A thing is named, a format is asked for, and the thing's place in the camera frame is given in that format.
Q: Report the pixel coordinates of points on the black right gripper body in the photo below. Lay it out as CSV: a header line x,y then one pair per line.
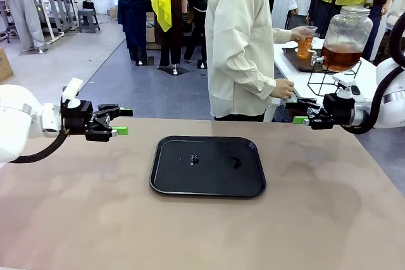
x,y
340,110

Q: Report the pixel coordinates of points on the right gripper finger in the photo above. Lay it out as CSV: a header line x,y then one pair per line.
x,y
307,104
316,122

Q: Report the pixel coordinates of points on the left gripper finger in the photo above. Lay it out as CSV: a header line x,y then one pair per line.
x,y
109,112
98,134

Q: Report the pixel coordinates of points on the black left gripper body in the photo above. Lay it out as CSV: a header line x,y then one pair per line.
x,y
76,118

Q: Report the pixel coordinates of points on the tall clear plastic cup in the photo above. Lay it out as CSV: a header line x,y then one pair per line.
x,y
305,48

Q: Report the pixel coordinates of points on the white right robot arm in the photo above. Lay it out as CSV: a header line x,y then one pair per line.
x,y
392,108

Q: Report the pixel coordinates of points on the person right forearm cream sleeve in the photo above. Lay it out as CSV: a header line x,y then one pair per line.
x,y
253,83

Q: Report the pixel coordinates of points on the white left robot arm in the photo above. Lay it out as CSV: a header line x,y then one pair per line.
x,y
12,124

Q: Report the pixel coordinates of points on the person left forearm cream sleeve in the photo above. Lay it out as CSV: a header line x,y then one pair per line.
x,y
281,35

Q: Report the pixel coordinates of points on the person right hand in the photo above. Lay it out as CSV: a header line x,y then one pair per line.
x,y
283,89

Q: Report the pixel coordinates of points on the person left hand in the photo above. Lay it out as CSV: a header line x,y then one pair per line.
x,y
298,34

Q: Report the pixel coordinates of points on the dark brown serving tray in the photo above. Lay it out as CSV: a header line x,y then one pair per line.
x,y
294,61

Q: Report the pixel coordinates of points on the glass tea dispenser jar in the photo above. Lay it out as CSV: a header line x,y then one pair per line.
x,y
348,39

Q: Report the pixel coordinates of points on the large cardboard box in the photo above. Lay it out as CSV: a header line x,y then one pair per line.
x,y
4,64

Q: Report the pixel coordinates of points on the small cardboard box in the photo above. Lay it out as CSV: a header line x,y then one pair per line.
x,y
151,29

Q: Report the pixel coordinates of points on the grey plastic stool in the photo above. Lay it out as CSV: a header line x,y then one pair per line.
x,y
88,18

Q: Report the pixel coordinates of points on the person torso cream shirt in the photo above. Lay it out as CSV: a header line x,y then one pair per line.
x,y
234,36

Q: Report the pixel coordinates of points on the white shirt navy skirt mannequin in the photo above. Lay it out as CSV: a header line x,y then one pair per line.
x,y
133,14

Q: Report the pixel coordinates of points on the black bag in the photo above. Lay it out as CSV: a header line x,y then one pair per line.
x,y
88,4

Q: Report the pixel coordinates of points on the grey trousers mannequin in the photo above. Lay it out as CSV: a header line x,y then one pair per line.
x,y
22,10

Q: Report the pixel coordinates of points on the black rectangular serving tray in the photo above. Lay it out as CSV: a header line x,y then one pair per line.
x,y
209,183

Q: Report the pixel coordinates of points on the black clothed mannequin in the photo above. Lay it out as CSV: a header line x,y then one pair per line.
x,y
197,7

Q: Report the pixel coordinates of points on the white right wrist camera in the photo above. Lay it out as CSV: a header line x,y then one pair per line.
x,y
345,83

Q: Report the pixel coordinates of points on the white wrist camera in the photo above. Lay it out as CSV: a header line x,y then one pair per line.
x,y
345,83
72,89

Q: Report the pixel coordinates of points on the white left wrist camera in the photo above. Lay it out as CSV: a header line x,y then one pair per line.
x,y
72,89

